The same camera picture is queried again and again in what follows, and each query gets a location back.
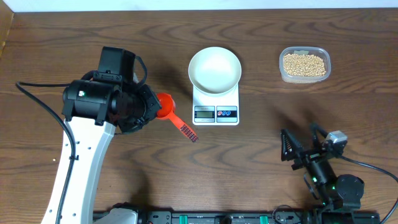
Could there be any clear plastic container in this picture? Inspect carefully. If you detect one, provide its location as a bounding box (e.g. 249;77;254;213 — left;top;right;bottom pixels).
279;46;331;84

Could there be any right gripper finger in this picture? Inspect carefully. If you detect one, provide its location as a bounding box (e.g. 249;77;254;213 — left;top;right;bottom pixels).
280;129;303;161
310;123;328;149

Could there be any white kitchen scale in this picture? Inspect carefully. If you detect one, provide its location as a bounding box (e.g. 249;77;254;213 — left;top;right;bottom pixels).
192;85;240;126

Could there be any soybeans pile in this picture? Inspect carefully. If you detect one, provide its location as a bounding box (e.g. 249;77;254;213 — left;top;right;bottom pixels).
282;54;326;77

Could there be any red measuring scoop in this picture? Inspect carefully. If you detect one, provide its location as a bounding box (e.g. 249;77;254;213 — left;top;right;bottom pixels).
156;93;198;142

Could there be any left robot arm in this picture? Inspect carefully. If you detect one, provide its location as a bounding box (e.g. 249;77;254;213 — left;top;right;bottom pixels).
42;47;161;223

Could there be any white bowl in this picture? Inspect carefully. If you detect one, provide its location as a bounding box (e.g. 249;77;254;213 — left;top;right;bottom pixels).
188;47;242;95

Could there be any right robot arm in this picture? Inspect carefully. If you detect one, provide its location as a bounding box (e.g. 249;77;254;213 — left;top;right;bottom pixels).
280;123;364;223

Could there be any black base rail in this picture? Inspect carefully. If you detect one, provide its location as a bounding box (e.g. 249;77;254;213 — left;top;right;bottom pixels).
138;209;380;224

